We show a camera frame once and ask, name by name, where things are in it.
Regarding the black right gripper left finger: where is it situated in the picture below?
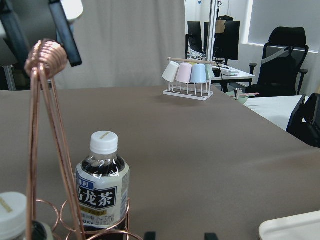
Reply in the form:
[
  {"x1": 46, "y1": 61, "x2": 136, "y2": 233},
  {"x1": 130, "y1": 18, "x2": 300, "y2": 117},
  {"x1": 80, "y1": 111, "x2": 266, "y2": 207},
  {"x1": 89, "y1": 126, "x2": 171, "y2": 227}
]
[{"x1": 144, "y1": 231, "x2": 157, "y2": 240}]

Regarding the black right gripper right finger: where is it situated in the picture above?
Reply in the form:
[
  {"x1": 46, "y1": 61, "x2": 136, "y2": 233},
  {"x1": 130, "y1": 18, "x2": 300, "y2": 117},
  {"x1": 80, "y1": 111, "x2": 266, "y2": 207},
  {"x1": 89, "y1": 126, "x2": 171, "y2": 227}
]
[{"x1": 204, "y1": 232, "x2": 219, "y2": 240}]

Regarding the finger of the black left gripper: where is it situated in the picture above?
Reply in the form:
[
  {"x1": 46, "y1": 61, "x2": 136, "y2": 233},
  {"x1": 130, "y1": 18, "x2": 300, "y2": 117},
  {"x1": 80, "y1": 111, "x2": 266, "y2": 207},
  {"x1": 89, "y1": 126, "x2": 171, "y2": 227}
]
[
  {"x1": 48, "y1": 0, "x2": 82, "y2": 67},
  {"x1": 0, "y1": 0, "x2": 30, "y2": 67}
]

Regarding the copper wire bottle basket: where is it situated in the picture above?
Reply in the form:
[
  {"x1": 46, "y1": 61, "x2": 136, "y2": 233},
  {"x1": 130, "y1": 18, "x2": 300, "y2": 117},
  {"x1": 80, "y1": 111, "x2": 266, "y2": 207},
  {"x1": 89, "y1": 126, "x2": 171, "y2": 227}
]
[{"x1": 24, "y1": 39, "x2": 139, "y2": 240}]

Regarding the tea bottle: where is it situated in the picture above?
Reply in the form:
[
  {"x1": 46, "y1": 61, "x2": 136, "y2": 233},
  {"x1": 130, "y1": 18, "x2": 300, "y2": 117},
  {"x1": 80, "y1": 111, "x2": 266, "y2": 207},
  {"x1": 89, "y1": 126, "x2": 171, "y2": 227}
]
[
  {"x1": 75, "y1": 130, "x2": 130, "y2": 231},
  {"x1": 0, "y1": 191, "x2": 54, "y2": 240}
]

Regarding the cream rabbit serving tray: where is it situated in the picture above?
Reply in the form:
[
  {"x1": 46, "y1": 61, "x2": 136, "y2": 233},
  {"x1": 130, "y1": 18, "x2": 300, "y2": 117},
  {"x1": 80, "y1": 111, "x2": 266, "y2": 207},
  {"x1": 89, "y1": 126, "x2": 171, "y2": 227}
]
[{"x1": 258, "y1": 211, "x2": 320, "y2": 240}]

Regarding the white cup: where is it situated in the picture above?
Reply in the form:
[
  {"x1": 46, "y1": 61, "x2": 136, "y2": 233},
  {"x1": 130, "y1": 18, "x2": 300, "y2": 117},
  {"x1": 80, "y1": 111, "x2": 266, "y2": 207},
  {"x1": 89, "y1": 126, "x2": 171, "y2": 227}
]
[{"x1": 162, "y1": 61, "x2": 180, "y2": 83}]

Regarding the pink cup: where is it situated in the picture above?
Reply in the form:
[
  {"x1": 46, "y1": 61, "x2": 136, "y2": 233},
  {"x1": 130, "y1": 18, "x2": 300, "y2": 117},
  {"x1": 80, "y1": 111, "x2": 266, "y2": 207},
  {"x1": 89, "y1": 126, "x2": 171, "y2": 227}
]
[{"x1": 175, "y1": 62, "x2": 192, "y2": 83}]

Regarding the blue cup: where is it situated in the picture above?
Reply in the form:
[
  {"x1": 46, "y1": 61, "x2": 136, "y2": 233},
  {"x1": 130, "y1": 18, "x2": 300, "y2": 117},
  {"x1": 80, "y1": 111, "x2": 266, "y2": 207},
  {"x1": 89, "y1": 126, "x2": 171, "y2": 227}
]
[{"x1": 190, "y1": 64, "x2": 207, "y2": 84}]

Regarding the distant green bowl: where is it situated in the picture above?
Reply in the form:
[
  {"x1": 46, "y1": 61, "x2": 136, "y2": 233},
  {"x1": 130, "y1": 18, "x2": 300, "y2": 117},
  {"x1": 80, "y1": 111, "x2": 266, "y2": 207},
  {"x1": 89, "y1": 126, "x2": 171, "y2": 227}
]
[{"x1": 225, "y1": 88, "x2": 260, "y2": 104}]

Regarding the white cup rack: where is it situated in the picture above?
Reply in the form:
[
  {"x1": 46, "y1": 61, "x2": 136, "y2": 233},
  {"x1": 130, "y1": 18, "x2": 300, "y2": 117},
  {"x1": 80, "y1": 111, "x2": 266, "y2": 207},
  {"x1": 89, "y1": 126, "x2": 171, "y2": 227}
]
[{"x1": 162, "y1": 57, "x2": 215, "y2": 101}]

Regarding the light green cup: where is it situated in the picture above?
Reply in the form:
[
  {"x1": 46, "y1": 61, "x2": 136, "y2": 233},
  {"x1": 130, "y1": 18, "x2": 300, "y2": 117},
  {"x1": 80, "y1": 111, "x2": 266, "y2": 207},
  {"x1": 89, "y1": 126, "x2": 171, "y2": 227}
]
[{"x1": 205, "y1": 64, "x2": 215, "y2": 81}]

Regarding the black office chair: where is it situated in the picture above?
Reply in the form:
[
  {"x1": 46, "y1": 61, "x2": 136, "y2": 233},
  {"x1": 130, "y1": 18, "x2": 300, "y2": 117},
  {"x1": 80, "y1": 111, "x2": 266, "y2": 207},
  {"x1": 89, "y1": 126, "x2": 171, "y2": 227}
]
[{"x1": 245, "y1": 26, "x2": 309, "y2": 97}]

